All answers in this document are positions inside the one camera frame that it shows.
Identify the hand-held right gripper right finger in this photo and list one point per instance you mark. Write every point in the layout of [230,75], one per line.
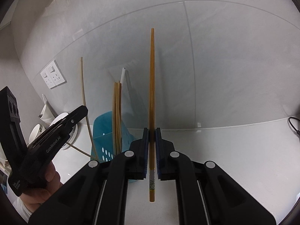
[157,154]

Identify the blue plastic utensil holder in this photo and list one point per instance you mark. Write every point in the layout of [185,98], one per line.
[105,133]

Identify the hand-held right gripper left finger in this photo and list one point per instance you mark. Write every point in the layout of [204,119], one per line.
[146,154]

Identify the person's left hand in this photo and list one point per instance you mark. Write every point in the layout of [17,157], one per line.
[37,196]

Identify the white jug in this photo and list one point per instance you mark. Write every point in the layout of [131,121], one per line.
[46,112]

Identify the white wall socket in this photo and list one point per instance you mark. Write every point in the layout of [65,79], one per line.
[52,75]

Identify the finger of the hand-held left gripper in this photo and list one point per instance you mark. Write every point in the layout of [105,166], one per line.
[52,125]
[77,117]

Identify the white bowl dark rim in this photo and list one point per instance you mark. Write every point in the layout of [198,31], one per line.
[35,131]

